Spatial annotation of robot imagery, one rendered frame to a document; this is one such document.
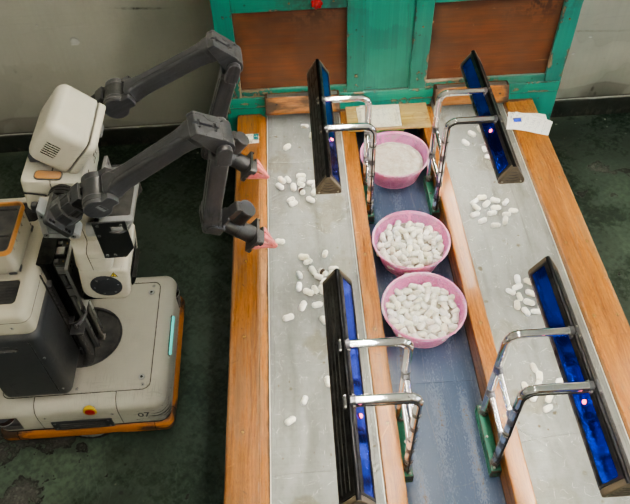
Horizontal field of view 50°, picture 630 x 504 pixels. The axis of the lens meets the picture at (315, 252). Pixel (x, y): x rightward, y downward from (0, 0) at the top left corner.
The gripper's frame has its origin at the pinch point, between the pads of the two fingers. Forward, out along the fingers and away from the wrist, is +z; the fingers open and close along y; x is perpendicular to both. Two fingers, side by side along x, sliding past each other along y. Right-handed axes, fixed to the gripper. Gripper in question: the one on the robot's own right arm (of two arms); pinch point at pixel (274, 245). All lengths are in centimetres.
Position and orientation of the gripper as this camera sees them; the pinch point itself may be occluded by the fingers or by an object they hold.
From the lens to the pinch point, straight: 220.1
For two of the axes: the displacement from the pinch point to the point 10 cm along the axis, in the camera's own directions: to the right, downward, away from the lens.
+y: -0.5, -7.6, 6.5
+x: -6.3, 5.3, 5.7
